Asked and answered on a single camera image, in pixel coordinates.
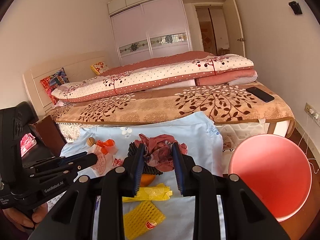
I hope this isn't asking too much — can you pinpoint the small brown walnut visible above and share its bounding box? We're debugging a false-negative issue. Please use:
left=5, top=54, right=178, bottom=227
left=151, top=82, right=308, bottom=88
left=87, top=137, right=96, bottom=147

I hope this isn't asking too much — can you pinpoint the white charging cable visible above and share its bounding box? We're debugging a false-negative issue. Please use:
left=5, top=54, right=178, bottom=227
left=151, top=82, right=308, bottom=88
left=297, top=114, right=320, bottom=174

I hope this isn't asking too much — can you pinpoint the orange peel piece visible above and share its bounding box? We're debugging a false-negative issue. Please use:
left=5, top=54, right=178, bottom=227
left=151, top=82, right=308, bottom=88
left=140, top=174, right=156, bottom=187

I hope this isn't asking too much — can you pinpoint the yellow red patterned pillow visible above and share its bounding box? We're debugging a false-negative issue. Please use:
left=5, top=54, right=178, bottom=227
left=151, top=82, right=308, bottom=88
left=91, top=61, right=110, bottom=75

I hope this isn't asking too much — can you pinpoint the white room door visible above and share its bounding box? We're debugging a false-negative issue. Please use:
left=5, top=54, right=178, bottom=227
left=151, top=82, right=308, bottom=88
left=222, top=0, right=246, bottom=56

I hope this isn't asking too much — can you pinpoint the white orange plastic bag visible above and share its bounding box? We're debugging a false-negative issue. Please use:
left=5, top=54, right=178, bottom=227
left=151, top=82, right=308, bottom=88
left=88, top=139, right=118, bottom=177

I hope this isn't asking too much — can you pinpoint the yellow plastic bag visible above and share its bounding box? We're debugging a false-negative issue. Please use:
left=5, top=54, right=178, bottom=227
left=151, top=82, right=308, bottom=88
left=123, top=183, right=173, bottom=203

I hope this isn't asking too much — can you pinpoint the light blue floral cloth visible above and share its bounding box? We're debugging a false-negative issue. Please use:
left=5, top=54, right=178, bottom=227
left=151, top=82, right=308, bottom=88
left=61, top=112, right=223, bottom=239

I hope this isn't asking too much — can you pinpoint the black wall mounted device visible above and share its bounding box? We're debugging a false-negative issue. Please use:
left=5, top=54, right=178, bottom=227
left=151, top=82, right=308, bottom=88
left=289, top=1, right=303, bottom=15

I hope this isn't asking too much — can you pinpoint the pink item beside nightstand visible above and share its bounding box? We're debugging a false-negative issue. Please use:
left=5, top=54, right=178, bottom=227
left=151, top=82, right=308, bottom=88
left=20, top=133, right=36, bottom=157

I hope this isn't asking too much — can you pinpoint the pink plastic trash bucket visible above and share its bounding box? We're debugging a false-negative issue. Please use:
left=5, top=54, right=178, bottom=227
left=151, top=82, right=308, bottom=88
left=228, top=134, right=312, bottom=222

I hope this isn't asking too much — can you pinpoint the beige bed headboard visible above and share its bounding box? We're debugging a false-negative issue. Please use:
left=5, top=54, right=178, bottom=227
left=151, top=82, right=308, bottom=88
left=23, top=50, right=107, bottom=119

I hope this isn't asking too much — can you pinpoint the yellow foam fruit net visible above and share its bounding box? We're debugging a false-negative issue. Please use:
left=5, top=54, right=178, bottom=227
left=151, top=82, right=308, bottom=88
left=123, top=200, right=166, bottom=239

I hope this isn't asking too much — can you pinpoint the wall power socket strip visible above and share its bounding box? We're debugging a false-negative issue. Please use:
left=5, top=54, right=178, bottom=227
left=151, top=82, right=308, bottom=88
left=304, top=103, right=320, bottom=126

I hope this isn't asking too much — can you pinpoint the colourful patchwork pillow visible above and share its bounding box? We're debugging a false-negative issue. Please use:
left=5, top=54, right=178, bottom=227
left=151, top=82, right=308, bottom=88
left=40, top=68, right=69, bottom=105

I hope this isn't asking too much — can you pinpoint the black smartphone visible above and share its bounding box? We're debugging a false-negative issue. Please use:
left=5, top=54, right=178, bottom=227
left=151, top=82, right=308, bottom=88
left=246, top=87, right=274, bottom=103

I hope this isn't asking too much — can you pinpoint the red white dotted quilt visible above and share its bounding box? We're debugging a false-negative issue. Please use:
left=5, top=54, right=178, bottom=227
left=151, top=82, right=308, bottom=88
left=52, top=51, right=254, bottom=102

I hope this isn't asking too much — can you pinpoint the clear red snack wrapper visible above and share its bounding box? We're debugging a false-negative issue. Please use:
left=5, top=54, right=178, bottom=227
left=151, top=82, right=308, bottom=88
left=112, top=158, right=124, bottom=167

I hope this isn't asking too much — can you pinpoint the red patterned wrapper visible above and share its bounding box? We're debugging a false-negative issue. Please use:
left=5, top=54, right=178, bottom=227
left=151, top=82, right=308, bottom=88
left=134, top=134, right=188, bottom=172

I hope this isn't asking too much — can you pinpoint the pink folded blanket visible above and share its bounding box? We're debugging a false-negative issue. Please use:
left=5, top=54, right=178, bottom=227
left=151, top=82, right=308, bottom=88
left=195, top=69, right=257, bottom=86

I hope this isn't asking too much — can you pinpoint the white sliding door wardrobe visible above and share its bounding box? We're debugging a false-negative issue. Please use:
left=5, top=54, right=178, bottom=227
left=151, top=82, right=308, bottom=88
left=107, top=0, right=234, bottom=66

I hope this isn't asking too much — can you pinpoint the dark wooden nightstand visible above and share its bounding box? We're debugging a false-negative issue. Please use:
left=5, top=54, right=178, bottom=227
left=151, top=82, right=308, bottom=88
left=29, top=115, right=66, bottom=156

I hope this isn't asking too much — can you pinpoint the person's left hand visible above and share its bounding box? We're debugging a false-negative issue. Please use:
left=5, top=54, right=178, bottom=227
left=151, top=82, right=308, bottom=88
left=3, top=203, right=48, bottom=231

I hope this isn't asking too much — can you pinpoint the brown leaf pattern bedspread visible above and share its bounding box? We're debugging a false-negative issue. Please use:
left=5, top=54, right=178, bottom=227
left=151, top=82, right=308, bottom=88
left=48, top=82, right=295, bottom=137

